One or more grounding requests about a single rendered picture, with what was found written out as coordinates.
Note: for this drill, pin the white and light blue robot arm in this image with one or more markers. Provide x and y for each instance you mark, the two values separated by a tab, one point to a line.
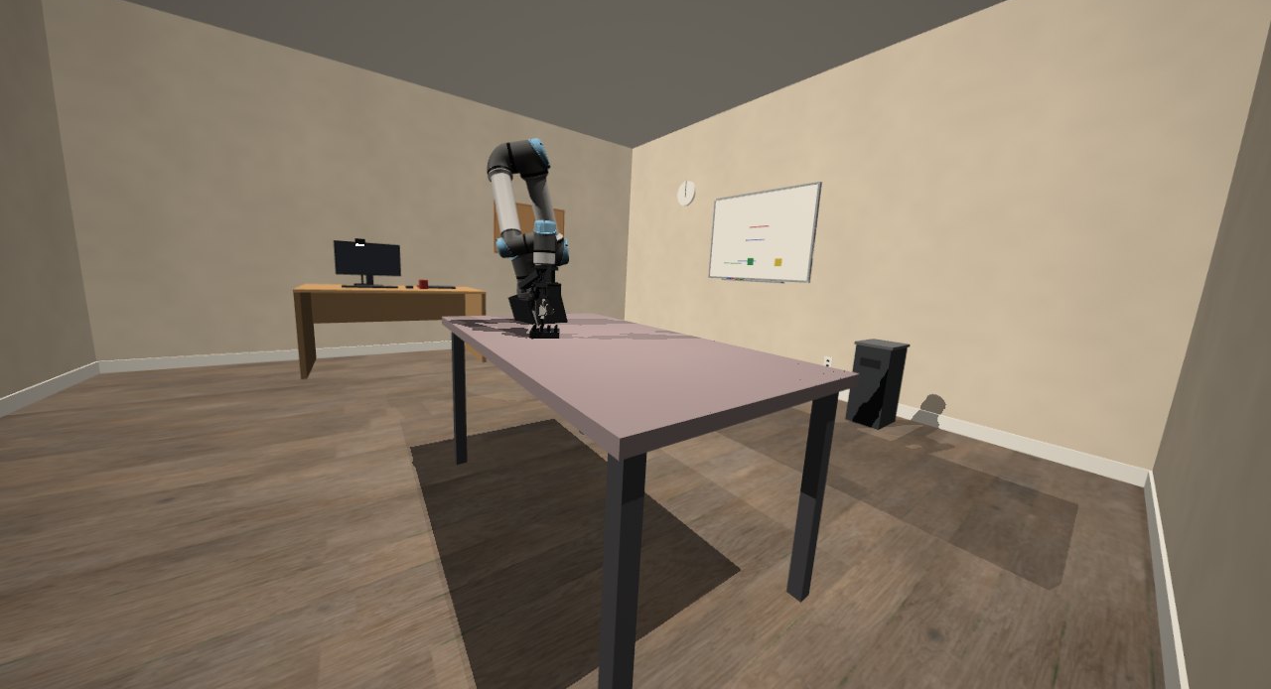
527	158

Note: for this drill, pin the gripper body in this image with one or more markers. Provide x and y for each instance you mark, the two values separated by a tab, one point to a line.
552	290

